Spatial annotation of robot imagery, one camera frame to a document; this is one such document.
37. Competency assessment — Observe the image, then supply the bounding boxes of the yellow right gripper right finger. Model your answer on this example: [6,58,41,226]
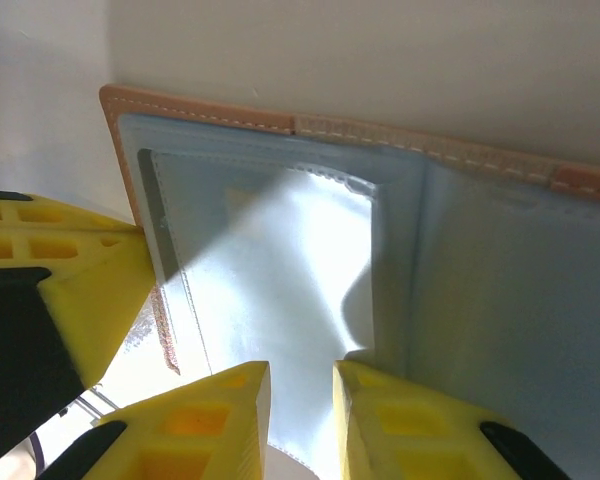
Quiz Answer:
[331,359,572,480]

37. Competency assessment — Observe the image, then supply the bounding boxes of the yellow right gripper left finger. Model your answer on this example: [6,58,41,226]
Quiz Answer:
[38,359,273,480]

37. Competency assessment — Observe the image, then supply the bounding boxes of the tan leather card holder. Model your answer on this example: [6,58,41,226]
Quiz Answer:
[98,83,600,480]

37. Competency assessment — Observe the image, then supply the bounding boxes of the long aluminium base rail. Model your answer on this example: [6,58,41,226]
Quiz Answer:
[54,387,111,429]

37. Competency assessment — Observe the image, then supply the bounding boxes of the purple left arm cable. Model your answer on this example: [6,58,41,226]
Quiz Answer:
[28,432,49,479]

